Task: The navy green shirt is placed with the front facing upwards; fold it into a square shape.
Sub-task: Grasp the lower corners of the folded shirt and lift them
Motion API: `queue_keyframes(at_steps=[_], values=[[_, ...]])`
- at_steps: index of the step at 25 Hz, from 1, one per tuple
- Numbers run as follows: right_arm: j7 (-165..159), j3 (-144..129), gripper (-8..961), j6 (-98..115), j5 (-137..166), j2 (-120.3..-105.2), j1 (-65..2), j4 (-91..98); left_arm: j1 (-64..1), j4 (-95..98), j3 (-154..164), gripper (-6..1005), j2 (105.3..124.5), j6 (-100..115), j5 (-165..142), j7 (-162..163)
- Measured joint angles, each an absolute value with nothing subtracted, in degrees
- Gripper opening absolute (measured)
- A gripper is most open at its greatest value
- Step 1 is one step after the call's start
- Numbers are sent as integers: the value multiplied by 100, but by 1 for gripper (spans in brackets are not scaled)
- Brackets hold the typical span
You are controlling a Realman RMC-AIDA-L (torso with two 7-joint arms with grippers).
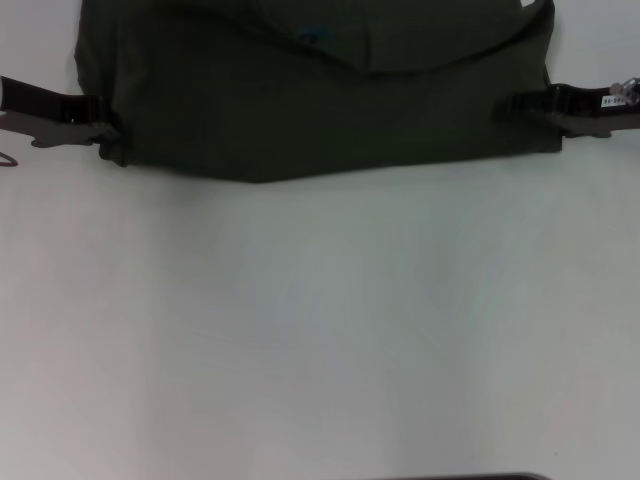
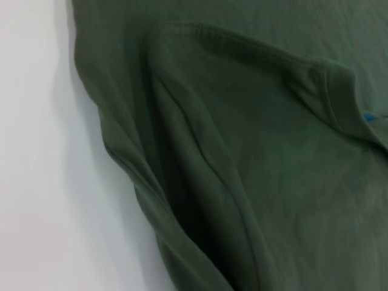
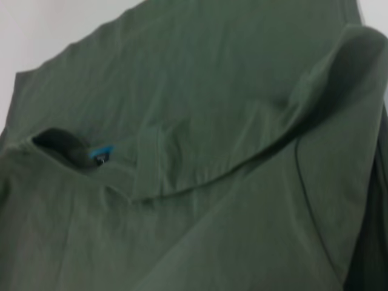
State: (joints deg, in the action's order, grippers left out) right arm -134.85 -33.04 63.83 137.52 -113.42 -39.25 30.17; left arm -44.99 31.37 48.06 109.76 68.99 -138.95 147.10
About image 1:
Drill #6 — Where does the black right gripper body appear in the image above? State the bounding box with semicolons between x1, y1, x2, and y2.
548;83;640;140

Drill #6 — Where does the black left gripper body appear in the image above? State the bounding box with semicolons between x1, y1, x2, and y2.
0;75;121;150

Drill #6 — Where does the dark green FREE t-shirt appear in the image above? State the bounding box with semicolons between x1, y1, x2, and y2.
73;0;565;184

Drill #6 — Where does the silver right wrist cable plug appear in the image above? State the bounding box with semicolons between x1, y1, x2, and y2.
608;75;640;107

